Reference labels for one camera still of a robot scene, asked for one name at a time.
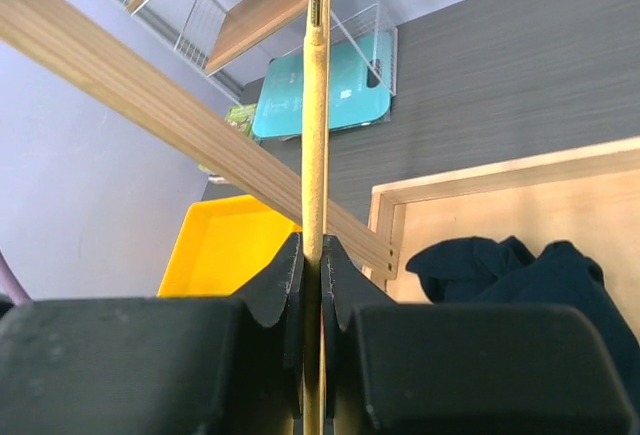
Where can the yellow plastic tray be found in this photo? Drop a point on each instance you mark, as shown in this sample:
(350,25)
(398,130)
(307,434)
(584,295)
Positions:
(222,244)

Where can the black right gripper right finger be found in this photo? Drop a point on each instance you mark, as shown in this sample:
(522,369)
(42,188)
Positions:
(396,368)

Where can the yellow clothes hanger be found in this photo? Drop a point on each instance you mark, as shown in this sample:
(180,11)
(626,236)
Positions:
(314,199)

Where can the navy maroon tank top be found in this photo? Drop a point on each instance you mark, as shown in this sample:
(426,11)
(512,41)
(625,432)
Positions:
(482,270)

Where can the wooden clothes rack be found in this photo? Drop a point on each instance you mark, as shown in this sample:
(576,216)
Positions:
(588,195)

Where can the white wire shelf unit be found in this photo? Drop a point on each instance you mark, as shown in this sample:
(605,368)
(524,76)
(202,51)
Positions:
(229,42)

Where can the green paperback book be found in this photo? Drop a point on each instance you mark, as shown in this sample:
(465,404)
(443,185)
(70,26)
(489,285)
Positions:
(242,118)

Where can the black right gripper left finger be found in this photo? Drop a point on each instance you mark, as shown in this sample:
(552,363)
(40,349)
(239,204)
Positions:
(182,365)

